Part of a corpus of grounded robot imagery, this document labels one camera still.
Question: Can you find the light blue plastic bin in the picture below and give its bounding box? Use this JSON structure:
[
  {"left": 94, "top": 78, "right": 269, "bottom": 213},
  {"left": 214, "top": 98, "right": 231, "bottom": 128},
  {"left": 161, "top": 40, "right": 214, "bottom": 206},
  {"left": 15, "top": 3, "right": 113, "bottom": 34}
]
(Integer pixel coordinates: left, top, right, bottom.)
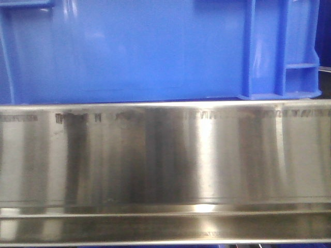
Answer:
[{"left": 1, "top": 1, "right": 320, "bottom": 104}]

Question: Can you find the dark blue bin upper right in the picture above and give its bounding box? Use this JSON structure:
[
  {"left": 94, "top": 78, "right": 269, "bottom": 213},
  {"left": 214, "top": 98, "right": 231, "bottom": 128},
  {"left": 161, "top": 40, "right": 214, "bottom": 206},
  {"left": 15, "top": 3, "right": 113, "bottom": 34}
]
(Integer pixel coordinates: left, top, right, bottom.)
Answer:
[{"left": 315, "top": 0, "right": 330, "bottom": 67}]

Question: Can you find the stainless steel shelf rail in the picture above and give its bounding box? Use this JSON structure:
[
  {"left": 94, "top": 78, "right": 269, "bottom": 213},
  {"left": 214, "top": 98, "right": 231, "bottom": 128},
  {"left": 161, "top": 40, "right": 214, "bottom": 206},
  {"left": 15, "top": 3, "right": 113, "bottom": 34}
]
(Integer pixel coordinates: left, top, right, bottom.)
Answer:
[{"left": 1, "top": 100, "right": 330, "bottom": 247}]

